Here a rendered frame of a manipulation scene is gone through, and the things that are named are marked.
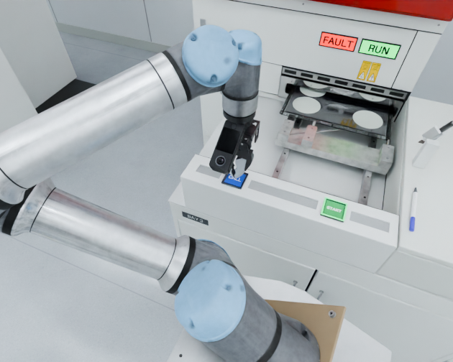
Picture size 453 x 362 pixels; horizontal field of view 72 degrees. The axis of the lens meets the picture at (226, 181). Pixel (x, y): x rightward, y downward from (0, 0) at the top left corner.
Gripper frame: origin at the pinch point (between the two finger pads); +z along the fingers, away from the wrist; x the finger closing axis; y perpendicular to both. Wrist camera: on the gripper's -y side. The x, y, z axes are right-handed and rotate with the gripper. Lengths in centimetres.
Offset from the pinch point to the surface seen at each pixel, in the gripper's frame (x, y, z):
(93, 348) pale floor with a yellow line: 51, -42, 98
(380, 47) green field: -27, 58, -13
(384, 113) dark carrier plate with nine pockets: -36, 55, 8
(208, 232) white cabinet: 6.5, -4.1, 25.9
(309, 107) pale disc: -10.5, 47.9, 8.1
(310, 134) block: -14.4, 32.4, 7.3
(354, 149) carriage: -29.0, 33.9, 10.1
